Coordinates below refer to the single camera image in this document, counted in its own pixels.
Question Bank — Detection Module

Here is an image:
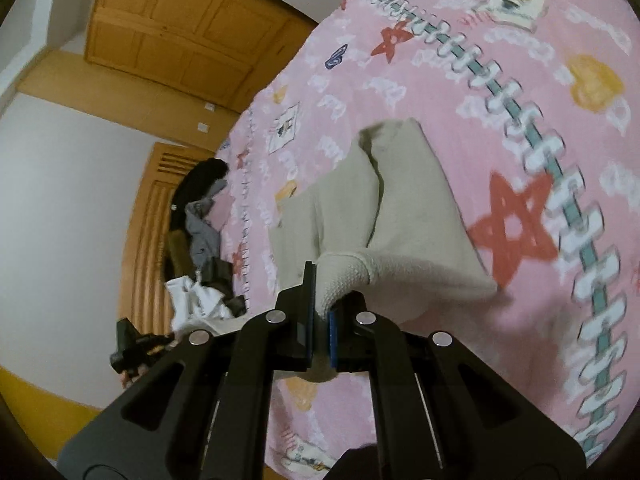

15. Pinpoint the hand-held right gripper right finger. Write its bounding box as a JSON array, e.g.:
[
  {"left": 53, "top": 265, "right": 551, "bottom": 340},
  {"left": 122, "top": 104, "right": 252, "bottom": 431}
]
[{"left": 327, "top": 292, "right": 587, "bottom": 480}]

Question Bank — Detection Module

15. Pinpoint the wooden wardrobe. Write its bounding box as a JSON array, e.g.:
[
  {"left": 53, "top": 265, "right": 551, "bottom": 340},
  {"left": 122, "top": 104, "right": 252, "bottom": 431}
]
[{"left": 84, "top": 0, "right": 321, "bottom": 113}]

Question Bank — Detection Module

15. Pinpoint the black garment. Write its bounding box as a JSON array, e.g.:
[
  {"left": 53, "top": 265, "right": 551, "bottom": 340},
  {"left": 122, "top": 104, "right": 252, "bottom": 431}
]
[{"left": 174, "top": 158, "right": 230, "bottom": 207}]

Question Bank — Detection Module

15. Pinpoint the beige zip hoodie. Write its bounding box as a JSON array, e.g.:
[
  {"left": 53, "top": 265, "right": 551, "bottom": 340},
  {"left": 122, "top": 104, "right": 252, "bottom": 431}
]
[{"left": 269, "top": 117, "right": 499, "bottom": 322}]

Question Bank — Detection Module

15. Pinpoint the white garment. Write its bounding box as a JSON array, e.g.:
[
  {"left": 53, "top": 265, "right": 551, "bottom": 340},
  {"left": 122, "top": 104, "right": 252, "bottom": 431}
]
[{"left": 165, "top": 276, "right": 248, "bottom": 336}]

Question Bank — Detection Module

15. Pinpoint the person's dark clothing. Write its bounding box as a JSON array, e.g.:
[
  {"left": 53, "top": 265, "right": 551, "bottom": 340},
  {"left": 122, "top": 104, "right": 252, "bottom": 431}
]
[{"left": 325, "top": 442, "right": 382, "bottom": 480}]

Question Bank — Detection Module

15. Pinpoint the grey garment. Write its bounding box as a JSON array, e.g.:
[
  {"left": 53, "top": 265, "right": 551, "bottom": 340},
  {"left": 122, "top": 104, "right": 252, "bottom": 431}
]
[{"left": 184, "top": 180, "right": 227, "bottom": 268}]

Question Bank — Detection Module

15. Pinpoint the pink printed bedsheet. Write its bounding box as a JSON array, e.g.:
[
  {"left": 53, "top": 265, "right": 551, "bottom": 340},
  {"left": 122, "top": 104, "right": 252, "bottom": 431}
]
[{"left": 217, "top": 0, "right": 640, "bottom": 476}]

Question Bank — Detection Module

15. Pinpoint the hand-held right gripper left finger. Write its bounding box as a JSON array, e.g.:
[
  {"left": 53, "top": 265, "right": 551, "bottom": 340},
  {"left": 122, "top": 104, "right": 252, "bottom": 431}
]
[{"left": 57, "top": 260, "right": 318, "bottom": 480}]

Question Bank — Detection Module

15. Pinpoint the wooden slatted headboard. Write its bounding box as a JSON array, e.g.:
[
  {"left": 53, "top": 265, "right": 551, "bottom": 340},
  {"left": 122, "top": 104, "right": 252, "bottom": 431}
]
[{"left": 120, "top": 142, "right": 221, "bottom": 336}]

